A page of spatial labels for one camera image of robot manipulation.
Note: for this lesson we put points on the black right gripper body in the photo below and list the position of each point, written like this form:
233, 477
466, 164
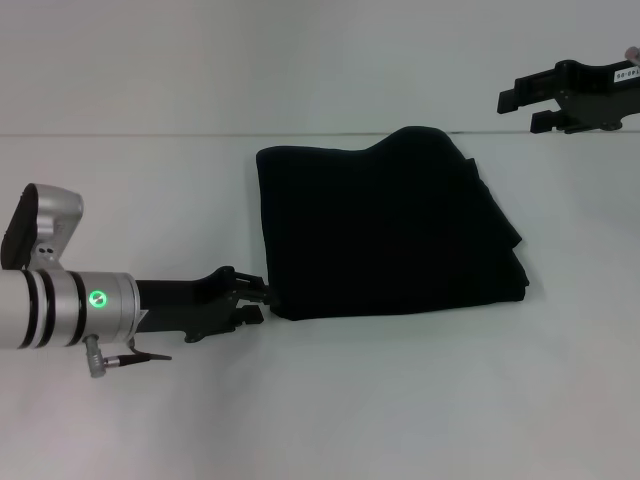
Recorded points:
600, 90

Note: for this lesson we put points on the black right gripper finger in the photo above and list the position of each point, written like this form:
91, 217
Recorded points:
547, 121
530, 92

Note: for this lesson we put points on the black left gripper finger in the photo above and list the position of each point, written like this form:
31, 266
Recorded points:
250, 316
252, 290

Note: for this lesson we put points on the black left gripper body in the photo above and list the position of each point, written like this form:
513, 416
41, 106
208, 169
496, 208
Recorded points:
185, 305

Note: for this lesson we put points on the black shirt with FREE print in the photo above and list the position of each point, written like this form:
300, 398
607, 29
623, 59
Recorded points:
390, 225

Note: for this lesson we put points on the left wrist camera housing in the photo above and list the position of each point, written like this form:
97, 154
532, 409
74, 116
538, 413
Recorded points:
45, 225

